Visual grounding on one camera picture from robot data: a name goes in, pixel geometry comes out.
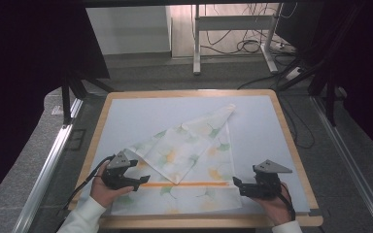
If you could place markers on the dark curtain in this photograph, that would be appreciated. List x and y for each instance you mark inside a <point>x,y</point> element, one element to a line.
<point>19,81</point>
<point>366,64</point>

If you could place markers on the wooden table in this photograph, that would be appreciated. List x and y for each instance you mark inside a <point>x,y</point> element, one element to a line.
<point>191,222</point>

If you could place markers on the black stand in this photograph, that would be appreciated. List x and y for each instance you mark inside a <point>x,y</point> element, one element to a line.
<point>67,97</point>
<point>330,97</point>

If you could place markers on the aluminium floor rail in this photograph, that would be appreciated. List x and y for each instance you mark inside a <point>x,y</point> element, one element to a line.
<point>45,168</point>
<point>353,168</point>

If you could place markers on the white leaf-print cloth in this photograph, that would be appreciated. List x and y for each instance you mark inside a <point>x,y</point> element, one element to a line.
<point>187,152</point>

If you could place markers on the white desk frame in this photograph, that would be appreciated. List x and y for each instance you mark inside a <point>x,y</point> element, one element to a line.
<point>233,22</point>

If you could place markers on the person's right hand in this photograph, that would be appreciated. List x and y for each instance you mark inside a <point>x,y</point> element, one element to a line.
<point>277,208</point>

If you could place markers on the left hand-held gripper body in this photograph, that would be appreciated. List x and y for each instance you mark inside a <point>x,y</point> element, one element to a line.
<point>118,176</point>

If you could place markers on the white cabinet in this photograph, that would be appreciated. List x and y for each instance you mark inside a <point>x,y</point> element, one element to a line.
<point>129,29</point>

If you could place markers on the white table mat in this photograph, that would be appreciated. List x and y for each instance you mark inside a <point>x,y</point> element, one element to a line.
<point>142,113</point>

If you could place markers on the dark floor socket plate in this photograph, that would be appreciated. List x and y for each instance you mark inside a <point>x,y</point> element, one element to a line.
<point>77,139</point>

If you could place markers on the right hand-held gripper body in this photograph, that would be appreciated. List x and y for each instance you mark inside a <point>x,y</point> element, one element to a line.
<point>267,186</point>

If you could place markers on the white power strip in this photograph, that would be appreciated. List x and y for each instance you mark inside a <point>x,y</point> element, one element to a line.
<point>293,73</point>

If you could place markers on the person's left hand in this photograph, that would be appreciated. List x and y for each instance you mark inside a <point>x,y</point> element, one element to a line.
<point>103,194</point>

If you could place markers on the grey tape patch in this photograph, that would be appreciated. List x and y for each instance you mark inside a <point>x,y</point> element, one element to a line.
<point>315,213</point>

